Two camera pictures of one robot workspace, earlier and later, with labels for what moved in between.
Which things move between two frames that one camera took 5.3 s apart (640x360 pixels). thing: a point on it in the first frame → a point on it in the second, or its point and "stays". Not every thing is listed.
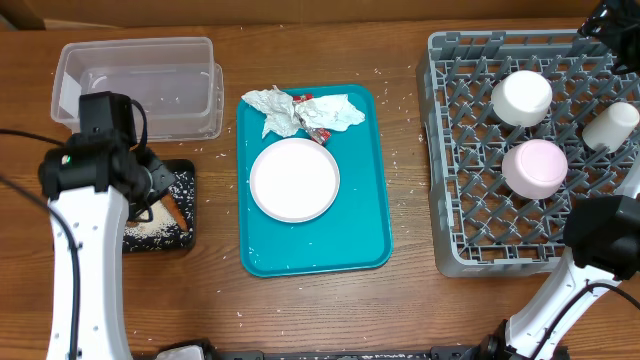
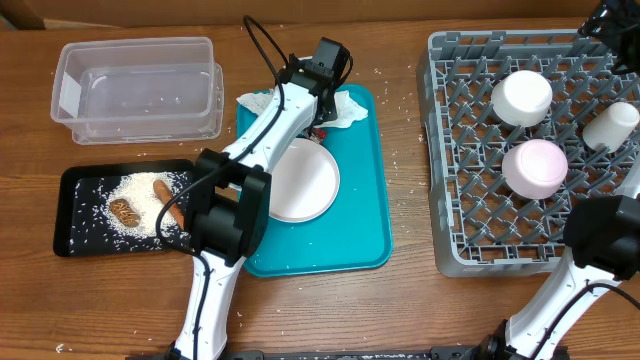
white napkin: [332, 112] stays
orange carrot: [171, 204] stays
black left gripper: [163, 180] → [326, 117]
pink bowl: [535, 168] stays
